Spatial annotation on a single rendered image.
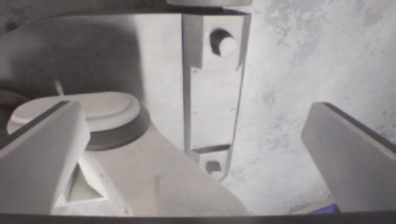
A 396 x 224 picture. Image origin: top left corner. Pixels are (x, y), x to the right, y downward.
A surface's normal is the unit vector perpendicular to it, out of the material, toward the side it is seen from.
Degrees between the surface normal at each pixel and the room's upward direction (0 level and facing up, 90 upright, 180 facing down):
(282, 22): 0
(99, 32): 0
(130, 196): 90
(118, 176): 90
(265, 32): 0
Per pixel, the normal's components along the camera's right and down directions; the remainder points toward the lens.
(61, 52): 0.22, 0.51
